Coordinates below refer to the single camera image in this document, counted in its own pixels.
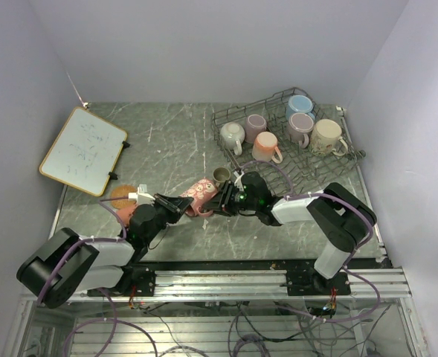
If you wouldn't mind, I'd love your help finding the cream white speckled mug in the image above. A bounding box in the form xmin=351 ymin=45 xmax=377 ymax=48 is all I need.
xmin=220 ymin=122 xmax=245 ymax=155

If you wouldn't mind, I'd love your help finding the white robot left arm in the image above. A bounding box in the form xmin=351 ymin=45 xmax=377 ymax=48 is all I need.
xmin=16 ymin=192 xmax=194 ymax=309

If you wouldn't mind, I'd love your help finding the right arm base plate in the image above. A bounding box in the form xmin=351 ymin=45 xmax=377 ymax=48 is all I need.
xmin=282 ymin=268 xmax=351 ymax=296

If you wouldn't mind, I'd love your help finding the pink patterned mug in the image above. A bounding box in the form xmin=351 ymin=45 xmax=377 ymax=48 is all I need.
xmin=180 ymin=178 xmax=218 ymax=217

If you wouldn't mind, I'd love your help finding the lavender mug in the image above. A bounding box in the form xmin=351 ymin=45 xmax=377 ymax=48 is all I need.
xmin=287 ymin=113 xmax=315 ymax=149

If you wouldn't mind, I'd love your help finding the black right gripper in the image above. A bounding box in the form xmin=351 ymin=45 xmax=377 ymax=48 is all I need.
xmin=202 ymin=180 xmax=259 ymax=216

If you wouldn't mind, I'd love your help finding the small whiteboard wooden frame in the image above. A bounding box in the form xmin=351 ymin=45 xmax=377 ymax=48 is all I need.
xmin=39 ymin=107 xmax=128 ymax=197

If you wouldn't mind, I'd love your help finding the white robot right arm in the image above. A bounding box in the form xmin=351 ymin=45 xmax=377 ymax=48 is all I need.
xmin=202 ymin=171 xmax=377 ymax=295

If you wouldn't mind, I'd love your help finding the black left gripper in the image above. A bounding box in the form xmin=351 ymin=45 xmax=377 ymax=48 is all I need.
xmin=144 ymin=191 xmax=193 ymax=244

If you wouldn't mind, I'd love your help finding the cork coaster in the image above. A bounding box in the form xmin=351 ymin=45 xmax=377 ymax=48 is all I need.
xmin=110 ymin=184 xmax=137 ymax=210

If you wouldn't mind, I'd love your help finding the green inside floral mug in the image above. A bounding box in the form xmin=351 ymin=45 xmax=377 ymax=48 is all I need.
xmin=309 ymin=118 xmax=349 ymax=157

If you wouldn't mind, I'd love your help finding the purple mug dark handle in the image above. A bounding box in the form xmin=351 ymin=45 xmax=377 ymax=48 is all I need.
xmin=245 ymin=114 xmax=267 ymax=144

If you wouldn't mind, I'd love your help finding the small olive grey cup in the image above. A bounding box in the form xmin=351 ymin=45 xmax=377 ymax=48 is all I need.
xmin=213 ymin=167 xmax=231 ymax=187

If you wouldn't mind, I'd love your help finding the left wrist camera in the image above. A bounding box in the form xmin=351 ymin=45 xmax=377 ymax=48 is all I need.
xmin=128 ymin=184 xmax=155 ymax=205

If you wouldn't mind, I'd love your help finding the aluminium mounting rail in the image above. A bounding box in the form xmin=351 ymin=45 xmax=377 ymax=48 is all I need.
xmin=21 ymin=260 xmax=409 ymax=302

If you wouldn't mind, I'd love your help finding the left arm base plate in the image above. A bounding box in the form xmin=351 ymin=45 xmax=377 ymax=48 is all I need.
xmin=86 ymin=266 xmax=156 ymax=298

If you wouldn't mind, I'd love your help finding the grey wire dish rack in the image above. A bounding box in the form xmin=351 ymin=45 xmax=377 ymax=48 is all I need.
xmin=211 ymin=87 xmax=365 ymax=198

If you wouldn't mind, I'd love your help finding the orange mug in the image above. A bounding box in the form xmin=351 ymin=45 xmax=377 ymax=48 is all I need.
xmin=116 ymin=205 xmax=137 ymax=227

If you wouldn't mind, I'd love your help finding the peach pink mug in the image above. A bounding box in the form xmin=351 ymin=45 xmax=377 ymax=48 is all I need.
xmin=251 ymin=131 xmax=283 ymax=164

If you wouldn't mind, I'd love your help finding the light blue mug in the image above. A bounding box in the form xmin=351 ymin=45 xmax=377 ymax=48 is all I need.
xmin=286 ymin=94 xmax=314 ymax=119

